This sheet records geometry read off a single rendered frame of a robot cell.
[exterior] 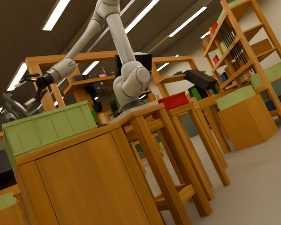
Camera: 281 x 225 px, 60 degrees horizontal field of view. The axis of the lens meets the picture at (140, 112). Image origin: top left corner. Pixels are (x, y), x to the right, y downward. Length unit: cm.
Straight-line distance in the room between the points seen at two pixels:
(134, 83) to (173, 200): 78
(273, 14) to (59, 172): 1052
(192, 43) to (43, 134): 1141
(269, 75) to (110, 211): 383
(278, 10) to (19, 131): 1052
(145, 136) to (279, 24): 977
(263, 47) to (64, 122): 394
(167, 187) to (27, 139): 88
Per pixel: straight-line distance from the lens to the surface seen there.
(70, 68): 173
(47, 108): 263
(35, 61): 284
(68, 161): 119
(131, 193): 127
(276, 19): 1107
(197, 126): 229
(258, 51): 465
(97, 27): 196
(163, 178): 162
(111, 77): 298
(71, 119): 129
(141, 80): 158
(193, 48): 1230
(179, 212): 168
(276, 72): 466
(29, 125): 125
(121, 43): 174
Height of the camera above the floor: 61
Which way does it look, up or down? 7 degrees up
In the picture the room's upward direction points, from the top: 24 degrees counter-clockwise
